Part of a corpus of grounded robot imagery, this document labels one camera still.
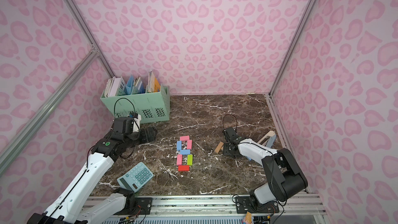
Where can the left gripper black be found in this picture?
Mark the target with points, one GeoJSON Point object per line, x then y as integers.
{"type": "Point", "coordinates": [144, 134]}

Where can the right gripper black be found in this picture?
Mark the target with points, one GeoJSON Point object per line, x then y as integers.
{"type": "Point", "coordinates": [229, 149]}

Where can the pink block top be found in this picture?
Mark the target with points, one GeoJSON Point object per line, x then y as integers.
{"type": "Point", "coordinates": [185, 138]}

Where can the pink block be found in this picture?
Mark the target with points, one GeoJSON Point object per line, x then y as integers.
{"type": "Point", "coordinates": [179, 160]}
{"type": "Point", "coordinates": [185, 138]}
{"type": "Point", "coordinates": [189, 144]}

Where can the light blue block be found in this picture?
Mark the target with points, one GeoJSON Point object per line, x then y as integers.
{"type": "Point", "coordinates": [185, 152]}

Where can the green block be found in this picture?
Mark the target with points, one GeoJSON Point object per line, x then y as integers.
{"type": "Point", "coordinates": [189, 160]}

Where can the teal calculator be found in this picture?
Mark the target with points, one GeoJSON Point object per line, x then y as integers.
{"type": "Point", "coordinates": [135, 178]}

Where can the red block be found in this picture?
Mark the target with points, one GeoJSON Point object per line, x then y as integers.
{"type": "Point", "coordinates": [183, 168]}

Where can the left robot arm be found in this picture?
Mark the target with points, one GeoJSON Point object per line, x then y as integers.
{"type": "Point", "coordinates": [124, 134]}

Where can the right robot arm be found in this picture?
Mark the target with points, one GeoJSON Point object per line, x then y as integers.
{"type": "Point", "coordinates": [283, 174]}

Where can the wooden and blue arch blocks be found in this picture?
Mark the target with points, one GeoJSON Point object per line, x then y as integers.
{"type": "Point", "coordinates": [268, 140]}

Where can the wooden block left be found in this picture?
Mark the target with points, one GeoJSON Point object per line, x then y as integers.
{"type": "Point", "coordinates": [219, 147]}

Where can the mint green file organizer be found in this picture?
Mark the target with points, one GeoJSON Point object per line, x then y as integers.
{"type": "Point", "coordinates": [153, 107]}

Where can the papers in organizer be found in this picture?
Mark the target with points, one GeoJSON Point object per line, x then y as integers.
{"type": "Point", "coordinates": [117, 86]}

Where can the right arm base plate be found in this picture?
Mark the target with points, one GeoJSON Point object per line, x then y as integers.
{"type": "Point", "coordinates": [246, 204]}

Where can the aluminium front rail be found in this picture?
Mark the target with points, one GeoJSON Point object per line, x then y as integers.
{"type": "Point", "coordinates": [192, 207]}

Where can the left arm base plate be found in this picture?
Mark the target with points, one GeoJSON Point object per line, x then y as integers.
{"type": "Point", "coordinates": [134, 206]}

